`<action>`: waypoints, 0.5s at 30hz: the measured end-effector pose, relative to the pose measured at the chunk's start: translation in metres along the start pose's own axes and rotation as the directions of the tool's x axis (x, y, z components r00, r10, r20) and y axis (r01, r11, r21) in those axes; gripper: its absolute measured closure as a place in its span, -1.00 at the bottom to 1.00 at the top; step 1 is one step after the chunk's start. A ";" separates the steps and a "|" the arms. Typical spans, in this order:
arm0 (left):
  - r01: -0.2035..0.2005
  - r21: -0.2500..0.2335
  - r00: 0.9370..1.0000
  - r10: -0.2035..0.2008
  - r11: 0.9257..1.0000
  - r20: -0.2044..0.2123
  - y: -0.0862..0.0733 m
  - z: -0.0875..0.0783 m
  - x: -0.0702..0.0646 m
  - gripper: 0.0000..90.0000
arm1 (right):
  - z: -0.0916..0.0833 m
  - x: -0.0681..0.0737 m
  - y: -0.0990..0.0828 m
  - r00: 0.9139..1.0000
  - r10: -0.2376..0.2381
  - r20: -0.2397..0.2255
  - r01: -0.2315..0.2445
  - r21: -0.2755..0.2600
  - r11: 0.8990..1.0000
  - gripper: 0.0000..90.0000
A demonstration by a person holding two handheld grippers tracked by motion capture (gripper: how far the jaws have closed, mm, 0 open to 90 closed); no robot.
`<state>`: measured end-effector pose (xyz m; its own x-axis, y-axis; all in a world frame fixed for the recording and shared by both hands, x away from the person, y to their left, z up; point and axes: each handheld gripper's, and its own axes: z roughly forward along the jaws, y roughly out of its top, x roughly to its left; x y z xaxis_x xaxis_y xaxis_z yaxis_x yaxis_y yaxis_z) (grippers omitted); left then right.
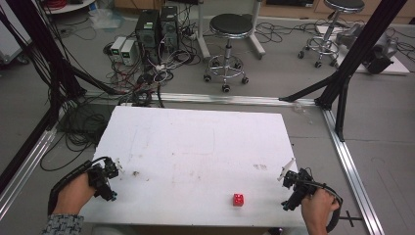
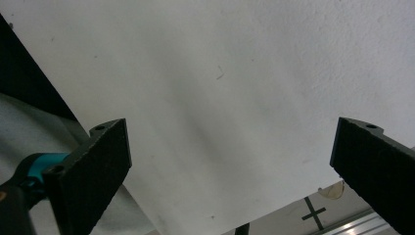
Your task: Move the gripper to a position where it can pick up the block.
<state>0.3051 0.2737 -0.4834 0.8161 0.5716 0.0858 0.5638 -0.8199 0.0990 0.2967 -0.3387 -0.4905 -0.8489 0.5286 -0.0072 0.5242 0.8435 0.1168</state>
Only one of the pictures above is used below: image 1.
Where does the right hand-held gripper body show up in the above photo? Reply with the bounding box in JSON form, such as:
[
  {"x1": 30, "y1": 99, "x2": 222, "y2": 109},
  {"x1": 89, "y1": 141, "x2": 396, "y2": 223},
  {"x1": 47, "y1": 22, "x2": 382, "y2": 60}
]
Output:
[{"x1": 281, "y1": 167, "x2": 327, "y2": 212}]

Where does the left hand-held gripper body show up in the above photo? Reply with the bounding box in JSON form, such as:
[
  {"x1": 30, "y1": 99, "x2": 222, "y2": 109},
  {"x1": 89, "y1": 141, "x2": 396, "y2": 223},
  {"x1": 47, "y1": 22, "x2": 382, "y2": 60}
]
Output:
[{"x1": 87, "y1": 158, "x2": 119, "y2": 203}]

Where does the red cube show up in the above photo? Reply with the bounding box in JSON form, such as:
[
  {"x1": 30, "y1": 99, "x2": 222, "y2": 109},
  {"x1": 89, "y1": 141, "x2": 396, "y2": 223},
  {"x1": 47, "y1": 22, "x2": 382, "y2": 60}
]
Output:
[{"x1": 232, "y1": 193, "x2": 246, "y2": 208}]

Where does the person's right hand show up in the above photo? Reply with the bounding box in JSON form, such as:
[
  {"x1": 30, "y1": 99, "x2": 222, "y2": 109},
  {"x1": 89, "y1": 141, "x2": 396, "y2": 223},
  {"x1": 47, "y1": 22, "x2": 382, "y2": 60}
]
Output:
[{"x1": 300, "y1": 188, "x2": 341, "y2": 235}]

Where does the person's left hand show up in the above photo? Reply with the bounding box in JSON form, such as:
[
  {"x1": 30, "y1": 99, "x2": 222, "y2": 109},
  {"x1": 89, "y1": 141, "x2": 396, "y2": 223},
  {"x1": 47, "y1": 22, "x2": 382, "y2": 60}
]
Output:
[{"x1": 53, "y1": 172, "x2": 98, "y2": 216}]

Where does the white power supply unit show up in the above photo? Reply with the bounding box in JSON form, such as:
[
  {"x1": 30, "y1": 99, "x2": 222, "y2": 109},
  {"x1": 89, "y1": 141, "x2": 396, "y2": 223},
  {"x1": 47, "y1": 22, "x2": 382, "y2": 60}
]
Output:
[
  {"x1": 110, "y1": 35, "x2": 127, "y2": 64},
  {"x1": 119, "y1": 39, "x2": 137, "y2": 67}
]

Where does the black computer tower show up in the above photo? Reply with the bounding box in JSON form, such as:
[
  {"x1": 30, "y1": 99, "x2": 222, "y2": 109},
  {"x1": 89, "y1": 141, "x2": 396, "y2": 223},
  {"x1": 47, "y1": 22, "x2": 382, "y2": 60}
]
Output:
[
  {"x1": 159, "y1": 5, "x2": 180, "y2": 54},
  {"x1": 134, "y1": 9, "x2": 161, "y2": 65}
]

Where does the clear plastic bag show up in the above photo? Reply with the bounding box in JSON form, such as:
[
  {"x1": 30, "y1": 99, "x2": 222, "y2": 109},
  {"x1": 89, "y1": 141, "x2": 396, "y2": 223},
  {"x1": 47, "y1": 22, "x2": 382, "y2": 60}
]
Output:
[{"x1": 88, "y1": 7, "x2": 126, "y2": 31}]

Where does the white floor board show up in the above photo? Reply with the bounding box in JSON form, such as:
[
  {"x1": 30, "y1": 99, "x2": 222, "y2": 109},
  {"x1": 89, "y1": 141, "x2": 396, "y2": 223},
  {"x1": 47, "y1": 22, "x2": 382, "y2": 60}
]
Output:
[{"x1": 315, "y1": 24, "x2": 411, "y2": 76}]

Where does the grey machine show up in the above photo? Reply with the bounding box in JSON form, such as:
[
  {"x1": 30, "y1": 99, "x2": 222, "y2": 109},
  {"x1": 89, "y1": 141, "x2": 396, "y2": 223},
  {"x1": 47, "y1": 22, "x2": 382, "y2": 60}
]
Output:
[{"x1": 335, "y1": 23, "x2": 399, "y2": 75}]

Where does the black round stool chrome base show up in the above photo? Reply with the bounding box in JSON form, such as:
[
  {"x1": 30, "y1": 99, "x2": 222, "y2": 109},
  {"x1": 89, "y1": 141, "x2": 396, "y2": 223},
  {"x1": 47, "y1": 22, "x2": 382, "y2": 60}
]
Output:
[
  {"x1": 297, "y1": 0, "x2": 366, "y2": 70},
  {"x1": 203, "y1": 13, "x2": 254, "y2": 93}
]

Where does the round white table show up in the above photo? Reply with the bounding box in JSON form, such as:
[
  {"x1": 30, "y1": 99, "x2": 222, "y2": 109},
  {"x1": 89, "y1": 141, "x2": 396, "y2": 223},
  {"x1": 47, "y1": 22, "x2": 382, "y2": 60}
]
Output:
[{"x1": 41, "y1": 0, "x2": 98, "y2": 16}]

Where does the white cabinet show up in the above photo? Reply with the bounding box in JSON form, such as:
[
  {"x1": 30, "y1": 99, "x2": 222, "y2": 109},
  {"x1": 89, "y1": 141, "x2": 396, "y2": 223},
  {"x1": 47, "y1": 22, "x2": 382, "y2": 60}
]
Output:
[{"x1": 0, "y1": 0, "x2": 32, "y2": 66}]

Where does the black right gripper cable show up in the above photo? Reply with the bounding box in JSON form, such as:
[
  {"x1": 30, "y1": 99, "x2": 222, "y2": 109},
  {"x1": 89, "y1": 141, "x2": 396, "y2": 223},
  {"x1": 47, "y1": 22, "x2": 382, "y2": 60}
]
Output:
[{"x1": 304, "y1": 166, "x2": 345, "y2": 233}]

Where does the aluminium floor rail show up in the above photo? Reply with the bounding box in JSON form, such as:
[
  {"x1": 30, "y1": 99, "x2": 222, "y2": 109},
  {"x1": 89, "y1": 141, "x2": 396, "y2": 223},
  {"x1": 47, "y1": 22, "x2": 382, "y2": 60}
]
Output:
[
  {"x1": 82, "y1": 91, "x2": 318, "y2": 108},
  {"x1": 0, "y1": 107, "x2": 67, "y2": 221},
  {"x1": 320, "y1": 108, "x2": 387, "y2": 235}
]

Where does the tangle of floor cables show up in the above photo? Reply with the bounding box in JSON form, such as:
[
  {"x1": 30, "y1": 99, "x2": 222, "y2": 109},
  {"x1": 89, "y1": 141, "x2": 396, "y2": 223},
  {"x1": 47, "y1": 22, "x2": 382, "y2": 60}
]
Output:
[{"x1": 38, "y1": 3, "x2": 204, "y2": 172}]

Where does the black metal frame post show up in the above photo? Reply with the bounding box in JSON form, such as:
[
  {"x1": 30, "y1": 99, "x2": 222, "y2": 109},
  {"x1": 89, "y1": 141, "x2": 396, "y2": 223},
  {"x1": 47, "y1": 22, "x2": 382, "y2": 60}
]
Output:
[
  {"x1": 278, "y1": 0, "x2": 409, "y2": 142},
  {"x1": 0, "y1": 0, "x2": 126, "y2": 194}
]

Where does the white table leg frame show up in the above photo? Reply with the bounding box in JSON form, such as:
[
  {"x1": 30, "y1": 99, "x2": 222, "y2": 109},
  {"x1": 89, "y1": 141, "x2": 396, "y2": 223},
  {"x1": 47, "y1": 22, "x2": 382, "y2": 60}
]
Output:
[{"x1": 195, "y1": 0, "x2": 266, "y2": 61}]

